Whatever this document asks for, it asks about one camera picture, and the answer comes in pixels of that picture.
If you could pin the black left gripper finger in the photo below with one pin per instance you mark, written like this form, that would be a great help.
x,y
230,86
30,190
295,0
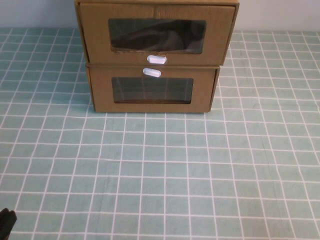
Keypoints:
x,y
3,225
12,225

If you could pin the cardboard drawer with large window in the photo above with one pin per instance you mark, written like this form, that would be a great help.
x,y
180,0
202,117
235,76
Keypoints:
x,y
95,30

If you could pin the cardboard shoe box shell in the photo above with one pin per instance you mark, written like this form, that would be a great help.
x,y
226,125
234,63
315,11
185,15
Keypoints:
x,y
150,1

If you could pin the green grid tablecloth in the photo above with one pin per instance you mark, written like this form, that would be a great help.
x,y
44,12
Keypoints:
x,y
160,175

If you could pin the cardboard drawer with small window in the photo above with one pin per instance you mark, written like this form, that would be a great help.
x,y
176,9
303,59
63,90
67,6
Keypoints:
x,y
152,106

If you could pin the lower cardboard drawer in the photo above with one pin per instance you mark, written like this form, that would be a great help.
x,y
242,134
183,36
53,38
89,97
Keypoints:
x,y
112,65

